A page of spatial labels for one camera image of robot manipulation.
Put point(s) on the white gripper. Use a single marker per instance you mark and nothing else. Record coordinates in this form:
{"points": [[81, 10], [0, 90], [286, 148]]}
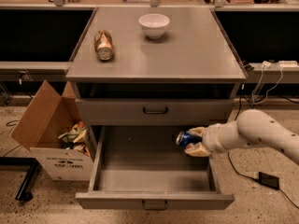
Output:
{"points": [[212, 138]]}

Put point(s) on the blue pepsi can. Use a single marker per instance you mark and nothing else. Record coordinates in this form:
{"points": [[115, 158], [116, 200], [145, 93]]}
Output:
{"points": [[185, 140]]}

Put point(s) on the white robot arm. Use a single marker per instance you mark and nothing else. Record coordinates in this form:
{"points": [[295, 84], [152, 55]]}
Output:
{"points": [[253, 128]]}

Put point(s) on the closed grey top drawer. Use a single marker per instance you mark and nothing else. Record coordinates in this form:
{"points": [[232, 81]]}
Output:
{"points": [[154, 112]]}

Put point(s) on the grey drawer cabinet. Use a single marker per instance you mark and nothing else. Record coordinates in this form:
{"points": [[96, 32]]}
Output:
{"points": [[192, 60]]}

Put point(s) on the open grey middle drawer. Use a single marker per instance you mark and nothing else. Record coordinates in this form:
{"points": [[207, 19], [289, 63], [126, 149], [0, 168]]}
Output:
{"points": [[141, 167]]}

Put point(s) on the gold crushed can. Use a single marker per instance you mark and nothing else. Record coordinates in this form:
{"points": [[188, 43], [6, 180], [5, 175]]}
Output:
{"points": [[103, 45]]}

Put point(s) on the black power adapter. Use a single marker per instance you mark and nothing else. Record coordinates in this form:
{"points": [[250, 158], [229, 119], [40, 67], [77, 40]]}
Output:
{"points": [[269, 181]]}

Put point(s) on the white power strip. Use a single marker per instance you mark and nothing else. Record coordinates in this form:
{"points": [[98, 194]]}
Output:
{"points": [[288, 64]]}

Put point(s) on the white ceramic bowl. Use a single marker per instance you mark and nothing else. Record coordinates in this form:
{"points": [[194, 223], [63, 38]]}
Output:
{"points": [[154, 26]]}

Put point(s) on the cardboard box with trash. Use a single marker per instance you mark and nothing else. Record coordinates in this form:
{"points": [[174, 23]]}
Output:
{"points": [[47, 117]]}

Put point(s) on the black metal stand leg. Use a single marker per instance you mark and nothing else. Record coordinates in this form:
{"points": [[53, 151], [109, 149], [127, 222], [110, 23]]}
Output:
{"points": [[29, 168]]}

